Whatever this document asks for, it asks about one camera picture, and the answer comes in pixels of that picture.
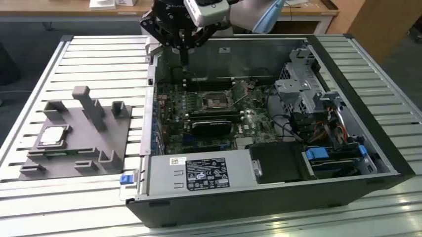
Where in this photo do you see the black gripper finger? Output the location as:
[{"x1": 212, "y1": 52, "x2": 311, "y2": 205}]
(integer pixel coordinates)
[
  {"x1": 140, "y1": 13, "x2": 185, "y2": 68},
  {"x1": 184, "y1": 22, "x2": 219, "y2": 68}
]

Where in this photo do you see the silver CPU chip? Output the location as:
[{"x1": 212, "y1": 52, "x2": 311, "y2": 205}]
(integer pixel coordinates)
[{"x1": 38, "y1": 126, "x2": 72, "y2": 145}]

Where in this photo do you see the CPU socket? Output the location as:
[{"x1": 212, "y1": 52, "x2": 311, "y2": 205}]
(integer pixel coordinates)
[{"x1": 196, "y1": 91, "x2": 237, "y2": 111}]

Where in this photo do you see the white cardboard box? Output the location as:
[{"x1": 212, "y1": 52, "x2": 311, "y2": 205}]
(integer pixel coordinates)
[{"x1": 88, "y1": 0, "x2": 117, "y2": 11}]

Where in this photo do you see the silver metal drive cage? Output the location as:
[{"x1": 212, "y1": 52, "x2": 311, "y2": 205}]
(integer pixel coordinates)
[{"x1": 273, "y1": 48, "x2": 334, "y2": 115}]

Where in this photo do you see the wooden desk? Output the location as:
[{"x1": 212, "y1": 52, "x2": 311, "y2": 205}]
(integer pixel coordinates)
[{"x1": 0, "y1": 0, "x2": 340, "y2": 35}]

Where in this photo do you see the black graphics card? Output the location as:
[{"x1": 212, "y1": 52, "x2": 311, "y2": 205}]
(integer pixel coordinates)
[{"x1": 189, "y1": 120, "x2": 232, "y2": 136}]

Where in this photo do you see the green motherboard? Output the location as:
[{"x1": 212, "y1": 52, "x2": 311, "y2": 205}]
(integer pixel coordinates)
[{"x1": 152, "y1": 77, "x2": 285, "y2": 156}]

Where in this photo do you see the silver chipset heatsink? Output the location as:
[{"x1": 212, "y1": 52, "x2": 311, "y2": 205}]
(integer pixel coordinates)
[{"x1": 235, "y1": 137, "x2": 255, "y2": 148}]

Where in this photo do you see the black expansion slot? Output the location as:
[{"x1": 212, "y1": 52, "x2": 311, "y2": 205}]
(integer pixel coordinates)
[{"x1": 181, "y1": 145, "x2": 219, "y2": 153}]

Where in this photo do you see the black bin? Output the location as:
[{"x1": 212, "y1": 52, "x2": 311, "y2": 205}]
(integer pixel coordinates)
[{"x1": 0, "y1": 41, "x2": 21, "y2": 86}]

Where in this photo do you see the grey plastic parts rack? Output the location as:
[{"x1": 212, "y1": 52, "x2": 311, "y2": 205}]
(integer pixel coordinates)
[{"x1": 17, "y1": 85, "x2": 135, "y2": 183}]

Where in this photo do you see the wooden cabinet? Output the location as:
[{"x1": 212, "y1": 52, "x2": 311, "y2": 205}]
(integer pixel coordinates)
[{"x1": 339, "y1": 0, "x2": 422, "y2": 65}]

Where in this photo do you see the silver power supply unit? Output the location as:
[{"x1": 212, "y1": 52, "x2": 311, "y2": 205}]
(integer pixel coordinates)
[{"x1": 144, "y1": 150, "x2": 260, "y2": 198}]

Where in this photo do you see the black fan shroud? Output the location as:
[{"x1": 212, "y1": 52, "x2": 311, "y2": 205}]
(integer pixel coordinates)
[{"x1": 245, "y1": 143, "x2": 317, "y2": 185}]

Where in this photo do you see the green RAM stick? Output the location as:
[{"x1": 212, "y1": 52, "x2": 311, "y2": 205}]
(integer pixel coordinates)
[{"x1": 44, "y1": 151, "x2": 80, "y2": 158}]

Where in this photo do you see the blue disk carrier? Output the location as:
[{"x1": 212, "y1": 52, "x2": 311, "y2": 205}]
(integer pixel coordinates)
[{"x1": 303, "y1": 145, "x2": 360, "y2": 177}]

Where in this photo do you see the blue case latch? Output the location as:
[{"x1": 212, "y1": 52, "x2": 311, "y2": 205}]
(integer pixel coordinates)
[{"x1": 120, "y1": 174, "x2": 139, "y2": 186}]

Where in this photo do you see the black open PC case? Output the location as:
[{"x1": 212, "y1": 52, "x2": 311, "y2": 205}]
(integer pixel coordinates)
[{"x1": 117, "y1": 34, "x2": 416, "y2": 229}]

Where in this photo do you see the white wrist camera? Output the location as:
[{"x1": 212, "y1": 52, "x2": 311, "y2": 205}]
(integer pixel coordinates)
[{"x1": 183, "y1": 0, "x2": 232, "y2": 27}]

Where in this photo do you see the grey plastic bracket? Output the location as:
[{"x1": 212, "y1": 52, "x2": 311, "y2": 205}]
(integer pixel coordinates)
[{"x1": 315, "y1": 90, "x2": 343, "y2": 102}]

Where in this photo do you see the black cable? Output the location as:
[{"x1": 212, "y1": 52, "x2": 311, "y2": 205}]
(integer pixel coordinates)
[{"x1": 267, "y1": 87, "x2": 305, "y2": 145}]

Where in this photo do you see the orange wire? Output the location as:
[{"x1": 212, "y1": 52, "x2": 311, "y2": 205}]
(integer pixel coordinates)
[{"x1": 309, "y1": 123, "x2": 330, "y2": 143}]

